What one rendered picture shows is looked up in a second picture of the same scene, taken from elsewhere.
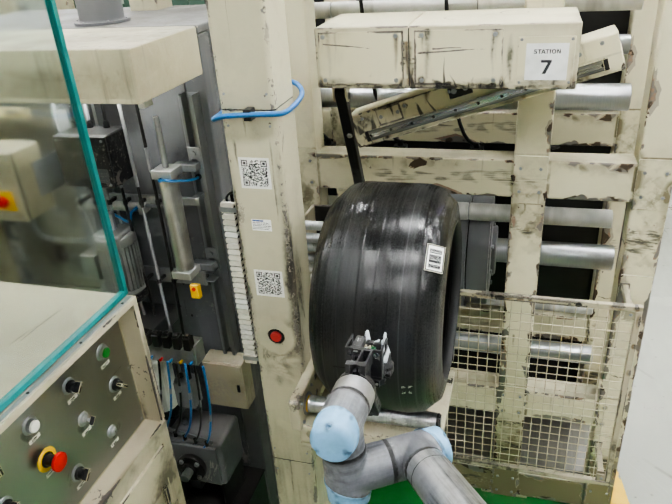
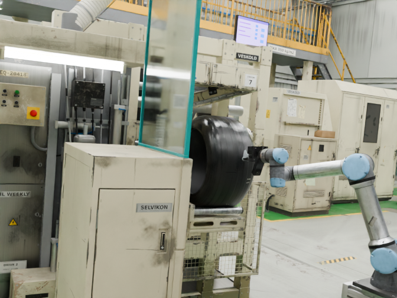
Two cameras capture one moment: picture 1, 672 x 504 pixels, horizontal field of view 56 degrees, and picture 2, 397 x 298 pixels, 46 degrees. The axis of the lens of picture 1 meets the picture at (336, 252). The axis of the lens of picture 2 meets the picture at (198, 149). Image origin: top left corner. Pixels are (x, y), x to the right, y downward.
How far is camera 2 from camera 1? 2.10 m
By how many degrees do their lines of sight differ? 49
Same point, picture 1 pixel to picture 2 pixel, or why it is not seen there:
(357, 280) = (231, 137)
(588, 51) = not seen: hidden behind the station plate
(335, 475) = (280, 171)
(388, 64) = (202, 74)
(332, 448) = (283, 156)
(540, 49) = (249, 76)
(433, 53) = (218, 73)
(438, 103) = (205, 96)
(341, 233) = (217, 123)
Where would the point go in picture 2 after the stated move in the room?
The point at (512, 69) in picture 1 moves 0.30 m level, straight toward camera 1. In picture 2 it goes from (240, 81) to (268, 80)
